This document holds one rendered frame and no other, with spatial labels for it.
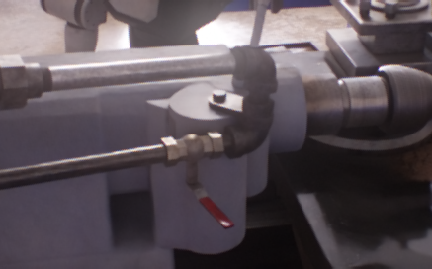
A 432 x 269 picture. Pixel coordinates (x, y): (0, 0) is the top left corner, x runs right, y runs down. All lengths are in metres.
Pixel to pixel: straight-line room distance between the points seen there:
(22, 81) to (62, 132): 0.21
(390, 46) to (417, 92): 0.25
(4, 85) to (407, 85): 0.52
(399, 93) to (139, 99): 0.33
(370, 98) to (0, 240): 0.47
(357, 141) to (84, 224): 0.49
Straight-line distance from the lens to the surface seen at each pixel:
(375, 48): 1.17
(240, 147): 0.74
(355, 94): 0.92
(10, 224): 0.85
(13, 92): 0.61
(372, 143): 1.16
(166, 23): 1.33
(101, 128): 0.82
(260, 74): 0.72
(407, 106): 0.93
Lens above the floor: 1.50
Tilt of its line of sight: 29 degrees down
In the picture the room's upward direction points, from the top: straight up
